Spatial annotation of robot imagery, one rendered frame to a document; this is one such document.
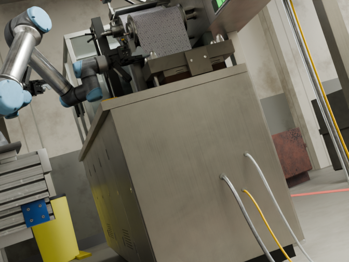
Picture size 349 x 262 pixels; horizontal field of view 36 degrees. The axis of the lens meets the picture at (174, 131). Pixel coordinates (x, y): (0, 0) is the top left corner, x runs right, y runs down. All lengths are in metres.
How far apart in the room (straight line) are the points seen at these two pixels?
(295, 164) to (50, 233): 2.64
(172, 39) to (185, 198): 0.80
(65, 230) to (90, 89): 3.22
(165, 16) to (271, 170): 0.89
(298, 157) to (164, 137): 3.78
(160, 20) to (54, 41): 4.00
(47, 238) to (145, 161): 3.40
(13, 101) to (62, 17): 4.66
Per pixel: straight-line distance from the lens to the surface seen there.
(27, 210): 2.08
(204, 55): 2.34
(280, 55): 7.23
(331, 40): 1.97
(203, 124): 2.23
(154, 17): 2.58
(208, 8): 2.51
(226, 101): 2.28
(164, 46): 2.54
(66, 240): 5.48
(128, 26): 2.58
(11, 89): 2.01
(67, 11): 6.65
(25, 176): 2.06
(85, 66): 2.43
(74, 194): 6.16
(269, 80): 7.27
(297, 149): 5.87
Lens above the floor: 0.55
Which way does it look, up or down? 4 degrees up
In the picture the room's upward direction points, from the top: 17 degrees counter-clockwise
